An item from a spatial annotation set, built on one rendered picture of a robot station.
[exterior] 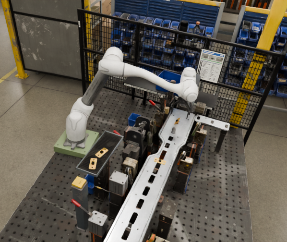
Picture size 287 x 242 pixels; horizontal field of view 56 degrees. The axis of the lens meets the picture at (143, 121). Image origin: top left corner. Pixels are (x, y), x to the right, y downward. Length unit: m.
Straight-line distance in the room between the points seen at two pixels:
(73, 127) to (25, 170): 1.21
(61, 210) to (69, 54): 2.71
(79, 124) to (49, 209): 0.66
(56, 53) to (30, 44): 0.41
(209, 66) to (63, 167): 1.53
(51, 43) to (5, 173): 1.98
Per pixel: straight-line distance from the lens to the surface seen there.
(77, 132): 2.23
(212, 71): 2.56
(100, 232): 1.60
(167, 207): 1.65
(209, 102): 2.54
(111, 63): 1.93
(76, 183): 1.57
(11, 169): 3.33
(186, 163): 1.90
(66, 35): 4.12
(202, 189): 2.22
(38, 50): 4.47
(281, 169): 3.77
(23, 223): 2.04
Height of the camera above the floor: 2.39
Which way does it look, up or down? 39 degrees down
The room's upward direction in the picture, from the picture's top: 6 degrees clockwise
